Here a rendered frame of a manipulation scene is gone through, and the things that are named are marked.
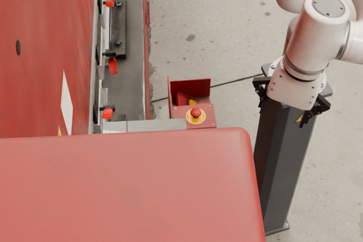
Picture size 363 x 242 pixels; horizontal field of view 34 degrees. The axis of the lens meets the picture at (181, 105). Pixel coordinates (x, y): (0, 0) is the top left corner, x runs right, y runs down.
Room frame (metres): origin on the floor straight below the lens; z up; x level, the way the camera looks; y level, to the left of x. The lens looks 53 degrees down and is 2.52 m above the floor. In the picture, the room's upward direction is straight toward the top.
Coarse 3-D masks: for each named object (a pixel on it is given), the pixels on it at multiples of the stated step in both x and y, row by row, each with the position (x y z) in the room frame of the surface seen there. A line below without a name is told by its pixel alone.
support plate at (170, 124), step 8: (136, 120) 1.09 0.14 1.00; (144, 120) 1.09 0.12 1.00; (152, 120) 1.09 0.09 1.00; (160, 120) 1.09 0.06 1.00; (168, 120) 1.09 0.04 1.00; (176, 120) 1.09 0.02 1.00; (184, 120) 1.08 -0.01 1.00; (104, 128) 1.06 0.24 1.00; (112, 128) 1.06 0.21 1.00; (120, 128) 1.06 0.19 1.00; (128, 128) 1.06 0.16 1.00; (136, 128) 1.06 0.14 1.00; (144, 128) 1.06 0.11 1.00; (152, 128) 1.06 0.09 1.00; (160, 128) 1.06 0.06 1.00; (168, 128) 1.06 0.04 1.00; (176, 128) 1.06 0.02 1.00; (184, 128) 1.06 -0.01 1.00
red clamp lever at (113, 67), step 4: (104, 52) 1.15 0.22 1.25; (108, 52) 1.15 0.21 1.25; (112, 52) 1.15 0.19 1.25; (116, 52) 1.15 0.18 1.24; (108, 56) 1.14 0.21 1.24; (112, 56) 1.14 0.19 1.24; (108, 60) 1.15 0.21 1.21; (112, 60) 1.14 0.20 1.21; (112, 64) 1.14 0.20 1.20; (116, 64) 1.15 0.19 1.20; (112, 68) 1.14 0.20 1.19; (116, 68) 1.14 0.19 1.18; (112, 72) 1.14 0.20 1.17; (116, 72) 1.14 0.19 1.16
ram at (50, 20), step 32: (0, 0) 0.49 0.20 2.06; (32, 0) 0.61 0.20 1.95; (64, 0) 0.82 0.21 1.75; (96, 0) 1.24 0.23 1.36; (0, 32) 0.45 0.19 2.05; (32, 32) 0.57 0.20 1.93; (64, 32) 0.76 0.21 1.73; (0, 64) 0.42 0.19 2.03; (32, 64) 0.53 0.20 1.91; (64, 64) 0.70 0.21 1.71; (0, 96) 0.39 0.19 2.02; (32, 96) 0.49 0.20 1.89; (0, 128) 0.36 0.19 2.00; (32, 128) 0.45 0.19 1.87; (64, 128) 0.59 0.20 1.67
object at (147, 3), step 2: (146, 2) 2.09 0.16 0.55; (148, 2) 2.09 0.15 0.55; (146, 4) 2.07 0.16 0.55; (148, 4) 2.07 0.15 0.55; (146, 6) 2.06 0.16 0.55; (148, 6) 2.06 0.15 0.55; (146, 8) 2.05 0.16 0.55; (148, 8) 2.05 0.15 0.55; (146, 10) 2.03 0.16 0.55; (148, 10) 2.03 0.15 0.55; (146, 12) 1.97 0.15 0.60; (148, 12) 2.02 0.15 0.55; (146, 14) 2.01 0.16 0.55; (148, 14) 2.01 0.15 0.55; (146, 16) 1.99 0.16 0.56; (148, 16) 2.00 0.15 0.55; (146, 18) 1.97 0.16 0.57; (148, 18) 1.98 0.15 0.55; (146, 20) 1.95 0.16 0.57; (148, 20) 1.97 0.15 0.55; (146, 22) 1.95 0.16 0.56; (148, 22) 1.96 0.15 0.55
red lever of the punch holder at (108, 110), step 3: (105, 105) 0.95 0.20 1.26; (108, 105) 0.95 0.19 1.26; (111, 105) 0.95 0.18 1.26; (114, 105) 0.95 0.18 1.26; (99, 108) 0.94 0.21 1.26; (102, 108) 0.94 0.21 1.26; (105, 108) 0.94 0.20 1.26; (108, 108) 0.93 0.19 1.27; (111, 108) 0.94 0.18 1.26; (114, 108) 0.94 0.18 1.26; (105, 111) 0.90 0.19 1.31; (108, 111) 0.90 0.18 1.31; (111, 111) 0.90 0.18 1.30; (114, 111) 0.93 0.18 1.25; (102, 114) 0.88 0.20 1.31; (105, 114) 0.88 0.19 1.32; (108, 114) 0.88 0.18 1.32; (111, 114) 0.89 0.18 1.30; (102, 117) 0.88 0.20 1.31; (105, 117) 0.87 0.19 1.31; (108, 117) 0.88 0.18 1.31
